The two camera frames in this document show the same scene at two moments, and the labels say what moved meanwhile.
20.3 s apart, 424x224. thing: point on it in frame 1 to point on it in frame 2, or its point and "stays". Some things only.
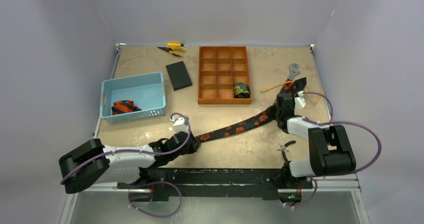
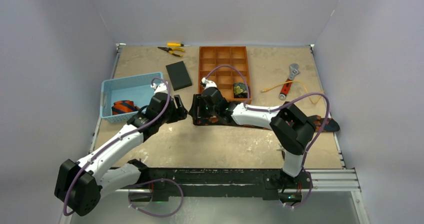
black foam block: x=178 y=75 stays
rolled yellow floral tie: x=241 y=90 stays
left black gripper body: x=189 y=149 to x=167 y=117
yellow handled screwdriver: x=176 y=44 stays
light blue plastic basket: x=147 y=91 stays
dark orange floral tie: x=292 y=86 to x=321 y=124
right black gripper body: x=284 y=101 to x=199 y=111
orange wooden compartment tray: x=220 y=67 stays
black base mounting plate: x=160 y=184 stays
